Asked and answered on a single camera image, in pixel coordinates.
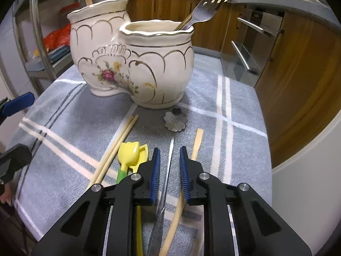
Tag bamboo chopstick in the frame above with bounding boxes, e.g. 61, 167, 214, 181
159, 128, 204, 256

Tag silver flower-handled spoon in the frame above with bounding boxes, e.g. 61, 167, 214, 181
147, 108, 187, 255

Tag wooden kitchen cabinets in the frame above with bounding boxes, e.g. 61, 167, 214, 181
126, 0, 341, 168

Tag yellow tulip fork yellow handle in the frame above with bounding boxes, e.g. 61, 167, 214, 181
128, 143, 149, 256

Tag built-in steel oven drawers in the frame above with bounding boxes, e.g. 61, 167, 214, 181
231, 7, 284, 87

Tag red plastic bag lower shelf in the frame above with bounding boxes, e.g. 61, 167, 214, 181
43, 23, 71, 52

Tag grey striped table cloth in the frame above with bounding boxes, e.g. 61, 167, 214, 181
10, 54, 272, 240

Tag round wooden chopstick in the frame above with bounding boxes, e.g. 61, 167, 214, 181
94, 114, 140, 185
86, 114, 137, 190

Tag yellow tulip spoon green handle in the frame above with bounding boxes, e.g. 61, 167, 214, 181
116, 142, 140, 184

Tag person's right hand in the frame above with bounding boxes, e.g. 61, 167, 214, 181
1, 183, 12, 206

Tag steel shelf rack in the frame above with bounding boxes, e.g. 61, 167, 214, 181
12, 0, 85, 95

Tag white ceramic double utensil holder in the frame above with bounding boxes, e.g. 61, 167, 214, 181
67, 0, 194, 109

